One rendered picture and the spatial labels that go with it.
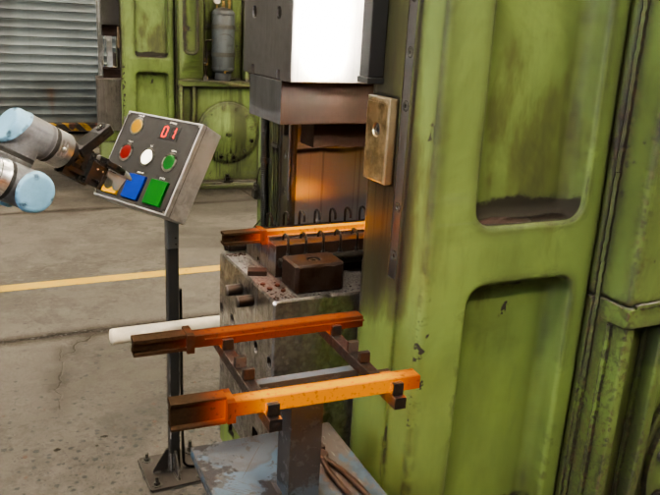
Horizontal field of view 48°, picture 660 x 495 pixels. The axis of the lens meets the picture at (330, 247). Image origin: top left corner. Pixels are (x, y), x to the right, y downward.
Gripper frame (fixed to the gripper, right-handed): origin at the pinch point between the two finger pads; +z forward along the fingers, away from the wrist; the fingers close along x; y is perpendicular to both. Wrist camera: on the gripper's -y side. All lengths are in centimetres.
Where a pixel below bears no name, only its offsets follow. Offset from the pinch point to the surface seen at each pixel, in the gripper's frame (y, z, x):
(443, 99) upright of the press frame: -25, -17, 96
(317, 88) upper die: -29, -6, 57
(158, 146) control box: -12.4, 11.0, -7.0
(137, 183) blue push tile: -0.5, 10.3, -8.2
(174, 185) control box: -2.8, 11.0, 5.7
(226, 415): 37, -38, 93
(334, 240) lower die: -1, 17, 59
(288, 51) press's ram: -31, -18, 56
